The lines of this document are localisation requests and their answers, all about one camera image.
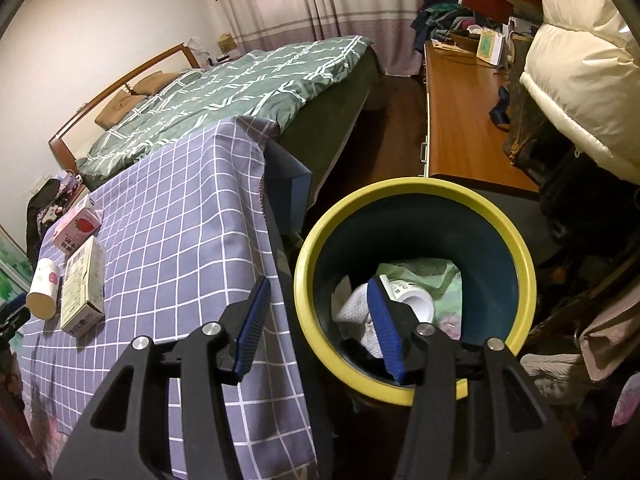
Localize white knit cloth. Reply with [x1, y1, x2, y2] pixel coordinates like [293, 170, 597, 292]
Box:
[520, 352, 596, 406]

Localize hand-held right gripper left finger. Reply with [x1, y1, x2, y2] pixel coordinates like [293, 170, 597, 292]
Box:
[52, 275, 273, 480]

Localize wooden desk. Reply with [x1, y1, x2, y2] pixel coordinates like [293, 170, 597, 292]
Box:
[422, 40, 541, 193]

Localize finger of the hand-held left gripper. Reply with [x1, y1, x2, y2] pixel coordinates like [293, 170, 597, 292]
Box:
[0, 304, 31, 347]

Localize beige carton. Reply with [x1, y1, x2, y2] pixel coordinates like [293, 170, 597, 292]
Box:
[60, 236, 107, 338]

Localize wooden headboard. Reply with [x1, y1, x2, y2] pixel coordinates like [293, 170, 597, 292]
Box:
[48, 42, 201, 176]

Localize pink carton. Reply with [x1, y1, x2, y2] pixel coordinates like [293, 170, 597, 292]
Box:
[52, 194, 103, 253]

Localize brown patterned bag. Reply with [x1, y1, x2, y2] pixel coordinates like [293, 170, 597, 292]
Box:
[502, 35, 576, 176]

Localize bed with green quilt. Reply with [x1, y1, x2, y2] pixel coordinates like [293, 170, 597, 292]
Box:
[75, 35, 373, 191]

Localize brown pillow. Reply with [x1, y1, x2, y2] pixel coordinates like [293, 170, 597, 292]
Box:
[95, 92, 151, 128]
[132, 71, 181, 96]

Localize grey blue box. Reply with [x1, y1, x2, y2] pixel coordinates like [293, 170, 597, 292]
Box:
[265, 140, 313, 236]

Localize white paper cup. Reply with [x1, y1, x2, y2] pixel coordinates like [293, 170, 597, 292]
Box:
[378, 274, 435, 323]

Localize pink striped curtain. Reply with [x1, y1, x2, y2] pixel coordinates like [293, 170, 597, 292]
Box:
[200, 0, 471, 78]

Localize dark green mattress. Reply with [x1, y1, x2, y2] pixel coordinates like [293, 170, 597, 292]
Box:
[280, 45, 388, 206]

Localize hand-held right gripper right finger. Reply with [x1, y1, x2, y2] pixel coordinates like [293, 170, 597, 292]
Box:
[366, 276, 583, 480]

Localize white and green paper bag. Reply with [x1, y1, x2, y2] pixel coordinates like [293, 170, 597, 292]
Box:
[475, 27, 507, 66]

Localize pile of clothes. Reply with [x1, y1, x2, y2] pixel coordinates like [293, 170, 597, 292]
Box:
[410, 0, 511, 53]

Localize beige cloth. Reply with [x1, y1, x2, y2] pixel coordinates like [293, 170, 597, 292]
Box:
[575, 285, 640, 386]

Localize dotted paper cup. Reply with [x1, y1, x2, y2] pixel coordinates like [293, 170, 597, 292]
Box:
[26, 257, 62, 319]

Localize floral pink cloth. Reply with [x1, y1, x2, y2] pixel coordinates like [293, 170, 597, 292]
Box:
[610, 375, 640, 428]

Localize white down jacket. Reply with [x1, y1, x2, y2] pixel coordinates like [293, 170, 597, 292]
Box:
[520, 0, 640, 186]

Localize yellow rimmed blue trash bin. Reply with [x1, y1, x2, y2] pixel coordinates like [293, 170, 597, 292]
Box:
[293, 176, 537, 408]

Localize blue item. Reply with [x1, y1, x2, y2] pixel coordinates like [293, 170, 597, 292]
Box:
[489, 85, 511, 128]

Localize black bag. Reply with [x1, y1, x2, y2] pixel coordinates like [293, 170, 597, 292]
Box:
[540, 150, 616, 261]

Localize dark clothes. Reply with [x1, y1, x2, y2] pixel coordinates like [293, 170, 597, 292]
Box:
[25, 177, 66, 261]

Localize wardrobe sliding door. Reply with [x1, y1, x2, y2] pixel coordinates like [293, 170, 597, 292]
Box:
[0, 225, 31, 306]

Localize green plastic bag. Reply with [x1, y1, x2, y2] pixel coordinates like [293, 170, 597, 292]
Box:
[375, 257, 463, 343]

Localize white tissue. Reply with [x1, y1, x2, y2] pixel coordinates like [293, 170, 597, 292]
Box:
[334, 282, 386, 356]

